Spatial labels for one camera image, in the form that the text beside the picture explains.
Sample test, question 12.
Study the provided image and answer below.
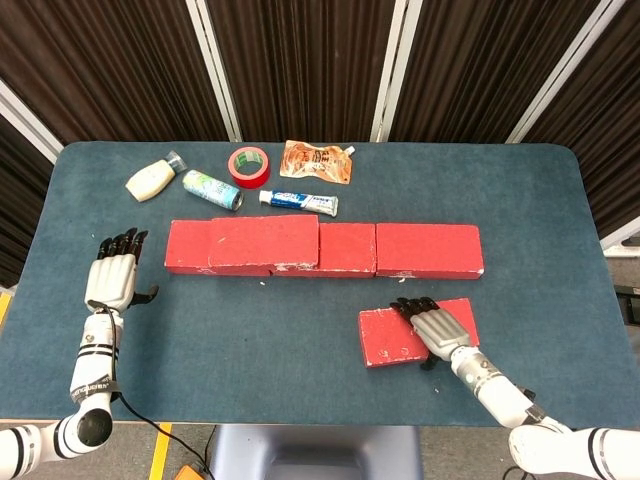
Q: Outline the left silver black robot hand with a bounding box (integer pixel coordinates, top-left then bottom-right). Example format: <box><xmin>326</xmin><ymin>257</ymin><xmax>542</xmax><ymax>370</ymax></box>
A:
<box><xmin>83</xmin><ymin>227</ymin><xmax>161</xmax><ymax>315</ymax></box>

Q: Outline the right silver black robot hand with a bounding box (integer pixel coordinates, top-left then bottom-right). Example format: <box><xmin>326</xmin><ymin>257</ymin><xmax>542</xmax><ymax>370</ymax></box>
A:
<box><xmin>389</xmin><ymin>296</ymin><xmax>475</xmax><ymax>372</ymax></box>

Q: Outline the cream plastic bottle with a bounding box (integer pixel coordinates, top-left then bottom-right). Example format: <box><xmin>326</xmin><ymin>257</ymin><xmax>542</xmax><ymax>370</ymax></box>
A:
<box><xmin>124</xmin><ymin>150</ymin><xmax>189</xmax><ymax>203</ymax></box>

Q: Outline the brown pleated partition panel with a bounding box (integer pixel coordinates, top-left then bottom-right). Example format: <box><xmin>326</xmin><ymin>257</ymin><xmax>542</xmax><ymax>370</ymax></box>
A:
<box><xmin>187</xmin><ymin>0</ymin><xmax>424</xmax><ymax>144</ymax></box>
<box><xmin>372</xmin><ymin>0</ymin><xmax>616</xmax><ymax>146</ymax></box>
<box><xmin>507</xmin><ymin>0</ymin><xmax>640</xmax><ymax>256</ymax></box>
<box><xmin>0</xmin><ymin>79</ymin><xmax>64</xmax><ymax>289</ymax></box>
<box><xmin>0</xmin><ymin>0</ymin><xmax>244</xmax><ymax>146</ymax></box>

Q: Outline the blue felt table cover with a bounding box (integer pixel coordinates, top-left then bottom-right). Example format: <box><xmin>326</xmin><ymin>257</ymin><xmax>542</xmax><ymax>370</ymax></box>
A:
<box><xmin>0</xmin><ymin>141</ymin><xmax>626</xmax><ymax>431</ymax></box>

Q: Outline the red tape roll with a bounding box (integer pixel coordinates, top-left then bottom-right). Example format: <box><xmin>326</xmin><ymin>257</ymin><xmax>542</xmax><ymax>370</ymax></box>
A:
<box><xmin>227</xmin><ymin>147</ymin><xmax>272</xmax><ymax>190</ymax></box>

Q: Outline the white blue toothpaste tube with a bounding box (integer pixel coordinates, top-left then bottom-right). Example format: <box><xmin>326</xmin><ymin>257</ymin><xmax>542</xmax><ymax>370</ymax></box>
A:
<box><xmin>258</xmin><ymin>189</ymin><xmax>340</xmax><ymax>218</ymax></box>

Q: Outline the black box on floor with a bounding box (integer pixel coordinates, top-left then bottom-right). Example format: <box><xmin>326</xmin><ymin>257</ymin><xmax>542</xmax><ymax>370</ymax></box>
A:
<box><xmin>614</xmin><ymin>284</ymin><xmax>640</xmax><ymax>326</ymax></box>

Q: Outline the orange spout pouch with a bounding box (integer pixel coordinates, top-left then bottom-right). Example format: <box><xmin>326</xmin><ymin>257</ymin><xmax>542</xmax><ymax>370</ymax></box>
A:
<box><xmin>278</xmin><ymin>140</ymin><xmax>357</xmax><ymax>186</ymax></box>

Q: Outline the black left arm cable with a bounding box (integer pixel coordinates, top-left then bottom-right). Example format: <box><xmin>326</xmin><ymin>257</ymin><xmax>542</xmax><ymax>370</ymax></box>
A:
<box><xmin>88</xmin><ymin>299</ymin><xmax>221</xmax><ymax>480</ymax></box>

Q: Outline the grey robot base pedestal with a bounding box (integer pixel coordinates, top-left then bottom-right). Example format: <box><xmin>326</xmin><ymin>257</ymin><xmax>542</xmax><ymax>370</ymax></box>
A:
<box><xmin>209</xmin><ymin>424</ymin><xmax>424</xmax><ymax>480</ymax></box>

